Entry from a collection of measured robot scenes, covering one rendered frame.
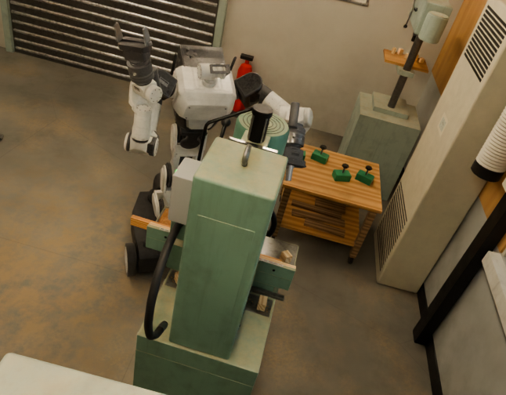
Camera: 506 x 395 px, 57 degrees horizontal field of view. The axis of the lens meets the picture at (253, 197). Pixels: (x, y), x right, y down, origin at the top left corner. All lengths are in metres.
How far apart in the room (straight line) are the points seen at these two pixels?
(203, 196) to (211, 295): 0.37
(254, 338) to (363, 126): 2.37
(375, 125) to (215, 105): 1.93
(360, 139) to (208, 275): 2.62
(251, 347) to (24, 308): 1.48
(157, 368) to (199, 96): 1.10
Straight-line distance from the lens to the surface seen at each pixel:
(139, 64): 1.79
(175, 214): 1.33
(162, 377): 1.89
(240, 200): 1.20
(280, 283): 1.88
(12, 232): 3.28
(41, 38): 5.30
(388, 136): 3.84
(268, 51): 4.58
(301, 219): 3.32
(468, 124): 2.71
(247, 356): 1.73
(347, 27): 4.47
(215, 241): 1.31
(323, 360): 2.82
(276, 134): 1.48
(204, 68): 2.00
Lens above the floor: 2.23
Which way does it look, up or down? 37 degrees down
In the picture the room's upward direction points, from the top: 14 degrees clockwise
